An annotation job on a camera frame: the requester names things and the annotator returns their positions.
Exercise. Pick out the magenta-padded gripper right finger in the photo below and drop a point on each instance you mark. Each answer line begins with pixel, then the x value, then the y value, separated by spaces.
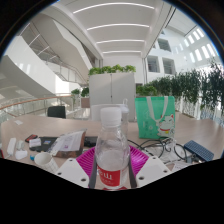
pixel 140 158

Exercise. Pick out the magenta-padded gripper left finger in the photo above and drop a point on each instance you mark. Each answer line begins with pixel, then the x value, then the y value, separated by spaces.
pixel 85 161

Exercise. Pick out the clear plastic red-label water bottle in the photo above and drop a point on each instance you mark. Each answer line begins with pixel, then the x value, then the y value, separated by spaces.
pixel 111 156

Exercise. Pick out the small black pouch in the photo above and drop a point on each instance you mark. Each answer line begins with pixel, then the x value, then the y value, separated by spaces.
pixel 90 141

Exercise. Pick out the brown book with white paper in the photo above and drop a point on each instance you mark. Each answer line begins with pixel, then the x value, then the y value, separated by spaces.
pixel 68 143

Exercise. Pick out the white printed card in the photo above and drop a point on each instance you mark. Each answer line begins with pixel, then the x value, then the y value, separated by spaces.
pixel 181 165

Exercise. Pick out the green cat-print tote bag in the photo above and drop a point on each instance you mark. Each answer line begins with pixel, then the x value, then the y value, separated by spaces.
pixel 148 116

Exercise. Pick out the black notebook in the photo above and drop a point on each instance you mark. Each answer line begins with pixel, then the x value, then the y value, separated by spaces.
pixel 46 143

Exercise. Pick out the white chair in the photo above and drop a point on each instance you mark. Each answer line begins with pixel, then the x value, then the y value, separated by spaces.
pixel 96 113

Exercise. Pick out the small green-blue pack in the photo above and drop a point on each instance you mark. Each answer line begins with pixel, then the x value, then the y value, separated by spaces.
pixel 32 157

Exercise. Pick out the small white note card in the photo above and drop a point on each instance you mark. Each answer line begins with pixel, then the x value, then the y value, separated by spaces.
pixel 35 143

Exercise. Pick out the black chair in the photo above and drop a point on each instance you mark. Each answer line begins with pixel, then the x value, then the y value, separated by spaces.
pixel 56 112

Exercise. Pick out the small red and black box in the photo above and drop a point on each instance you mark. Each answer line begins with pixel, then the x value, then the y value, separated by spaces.
pixel 31 137

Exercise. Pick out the dark blue keyboard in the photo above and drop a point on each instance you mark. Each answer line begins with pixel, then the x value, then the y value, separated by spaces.
pixel 199 150

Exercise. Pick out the white computer mouse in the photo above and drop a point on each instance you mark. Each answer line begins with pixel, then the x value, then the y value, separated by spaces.
pixel 21 154

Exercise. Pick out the small grey-white oval object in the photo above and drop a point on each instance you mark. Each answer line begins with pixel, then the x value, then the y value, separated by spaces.
pixel 20 144

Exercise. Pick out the small potted plants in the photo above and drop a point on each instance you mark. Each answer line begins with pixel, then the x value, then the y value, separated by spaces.
pixel 85 93

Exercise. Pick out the long white device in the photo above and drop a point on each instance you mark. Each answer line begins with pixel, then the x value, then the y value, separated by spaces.
pixel 11 146

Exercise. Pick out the white planter cabinet with plants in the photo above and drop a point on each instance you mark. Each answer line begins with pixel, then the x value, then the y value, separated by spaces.
pixel 111 88

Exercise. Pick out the row of green potted trees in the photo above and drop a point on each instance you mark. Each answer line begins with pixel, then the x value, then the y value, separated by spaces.
pixel 193 86

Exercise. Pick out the ceiling light strips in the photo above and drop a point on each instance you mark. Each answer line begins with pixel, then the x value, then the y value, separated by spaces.
pixel 116 25

